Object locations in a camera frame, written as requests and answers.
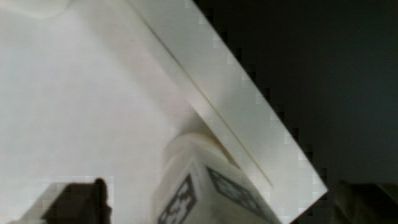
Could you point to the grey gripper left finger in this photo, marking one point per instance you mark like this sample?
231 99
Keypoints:
80 206

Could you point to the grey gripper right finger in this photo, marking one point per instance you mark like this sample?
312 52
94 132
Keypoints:
364 203

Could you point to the white leg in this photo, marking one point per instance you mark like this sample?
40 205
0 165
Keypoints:
204 194

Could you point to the white square tabletop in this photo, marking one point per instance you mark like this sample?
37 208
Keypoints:
92 108

